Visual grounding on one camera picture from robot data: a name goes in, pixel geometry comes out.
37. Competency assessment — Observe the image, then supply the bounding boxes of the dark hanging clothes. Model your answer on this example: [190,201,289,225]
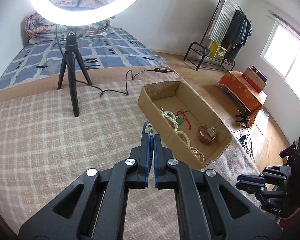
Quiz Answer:
[221,10,252,63]

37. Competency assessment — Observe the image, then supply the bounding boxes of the white ring light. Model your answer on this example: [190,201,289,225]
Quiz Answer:
[27,0,152,27]

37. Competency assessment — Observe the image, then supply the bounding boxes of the window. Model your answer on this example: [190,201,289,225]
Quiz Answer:
[260,10,300,101]

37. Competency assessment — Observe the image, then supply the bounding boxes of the white pearl necklace bundle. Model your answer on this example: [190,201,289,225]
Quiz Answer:
[159,107,178,131]

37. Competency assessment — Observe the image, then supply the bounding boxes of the yellow bead bracelet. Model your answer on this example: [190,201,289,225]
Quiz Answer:
[174,127,192,149]

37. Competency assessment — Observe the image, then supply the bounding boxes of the small pearl bracelet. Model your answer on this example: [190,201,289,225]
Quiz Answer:
[189,146,206,164]

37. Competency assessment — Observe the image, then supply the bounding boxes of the black power cable with switch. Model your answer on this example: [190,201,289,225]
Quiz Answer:
[54,24,180,98]

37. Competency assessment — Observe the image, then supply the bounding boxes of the pink plaid blanket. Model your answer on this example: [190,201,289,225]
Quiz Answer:
[0,65,262,240]

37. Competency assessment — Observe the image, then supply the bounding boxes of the black clamp on floor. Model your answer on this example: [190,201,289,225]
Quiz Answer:
[235,113,250,128]

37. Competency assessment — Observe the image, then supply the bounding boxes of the magenta sleeve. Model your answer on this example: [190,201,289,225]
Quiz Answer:
[277,197,300,230]

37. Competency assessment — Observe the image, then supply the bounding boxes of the yellow box on rack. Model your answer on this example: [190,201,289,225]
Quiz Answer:
[209,42,227,60]

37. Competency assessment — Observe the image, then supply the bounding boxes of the green jade pendant red cord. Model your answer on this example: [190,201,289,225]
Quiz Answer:
[176,108,193,131]

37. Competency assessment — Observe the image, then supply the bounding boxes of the striped hanging cloth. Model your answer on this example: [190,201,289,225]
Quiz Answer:
[207,0,238,44]

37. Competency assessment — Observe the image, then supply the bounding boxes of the folded floral quilt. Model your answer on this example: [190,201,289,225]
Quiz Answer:
[25,0,110,41]

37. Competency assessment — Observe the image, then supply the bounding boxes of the black tripod stand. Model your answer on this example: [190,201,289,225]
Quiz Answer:
[57,31,92,117]

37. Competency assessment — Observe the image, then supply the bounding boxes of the stacked boxes on table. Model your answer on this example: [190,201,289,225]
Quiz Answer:
[242,66,268,93]

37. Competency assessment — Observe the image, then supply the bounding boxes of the red strap wristwatch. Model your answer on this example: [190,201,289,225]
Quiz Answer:
[197,125,216,146]

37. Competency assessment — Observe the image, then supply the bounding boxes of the black clothes rack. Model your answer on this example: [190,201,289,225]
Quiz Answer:
[183,0,253,71]

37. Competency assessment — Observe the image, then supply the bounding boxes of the blue patterned bed sheet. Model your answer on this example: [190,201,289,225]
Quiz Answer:
[0,27,170,94]

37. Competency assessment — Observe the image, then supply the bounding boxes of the brown cardboard box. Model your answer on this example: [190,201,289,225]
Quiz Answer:
[138,81,233,170]

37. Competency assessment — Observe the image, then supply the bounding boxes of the cables on floor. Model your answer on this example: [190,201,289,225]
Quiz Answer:
[231,127,256,160]

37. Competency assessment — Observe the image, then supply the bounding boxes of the dark blue bangle ring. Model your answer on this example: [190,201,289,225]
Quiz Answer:
[142,121,155,176]

